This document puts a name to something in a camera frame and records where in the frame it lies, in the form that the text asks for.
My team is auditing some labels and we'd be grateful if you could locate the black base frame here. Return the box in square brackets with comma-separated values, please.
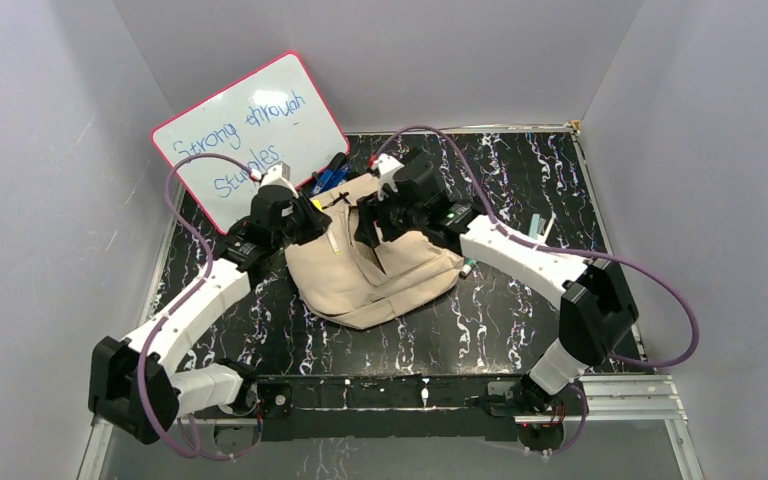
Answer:
[195, 360, 591, 458]

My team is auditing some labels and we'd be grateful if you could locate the pink framed whiteboard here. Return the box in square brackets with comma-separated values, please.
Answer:
[151, 52, 350, 233]

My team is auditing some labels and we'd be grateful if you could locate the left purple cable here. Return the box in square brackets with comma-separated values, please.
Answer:
[135, 153, 266, 462]

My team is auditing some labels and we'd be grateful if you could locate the beige backpack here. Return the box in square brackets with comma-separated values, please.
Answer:
[285, 174, 464, 330]

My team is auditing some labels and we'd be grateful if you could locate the yellow white pen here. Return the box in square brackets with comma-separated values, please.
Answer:
[313, 200, 340, 255]

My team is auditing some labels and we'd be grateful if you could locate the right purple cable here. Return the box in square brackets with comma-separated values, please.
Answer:
[369, 125, 701, 458]

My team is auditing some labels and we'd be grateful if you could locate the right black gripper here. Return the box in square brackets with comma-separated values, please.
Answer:
[353, 185, 426, 250]

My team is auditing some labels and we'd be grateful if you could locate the purple cable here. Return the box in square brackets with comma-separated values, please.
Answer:
[369, 125, 701, 458]
[135, 153, 266, 462]

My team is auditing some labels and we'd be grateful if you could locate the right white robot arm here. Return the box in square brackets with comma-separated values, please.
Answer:
[354, 154, 639, 414]

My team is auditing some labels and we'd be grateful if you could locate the aluminium rail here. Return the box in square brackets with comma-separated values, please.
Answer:
[79, 374, 701, 479]

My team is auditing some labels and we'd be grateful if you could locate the green white glue stick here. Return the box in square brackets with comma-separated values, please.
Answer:
[460, 260, 475, 277]

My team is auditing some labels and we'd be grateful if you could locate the light blue eraser box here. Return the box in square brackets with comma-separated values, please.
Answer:
[528, 213, 556, 243]

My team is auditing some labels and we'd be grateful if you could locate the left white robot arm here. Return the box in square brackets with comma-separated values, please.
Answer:
[88, 162, 330, 444]

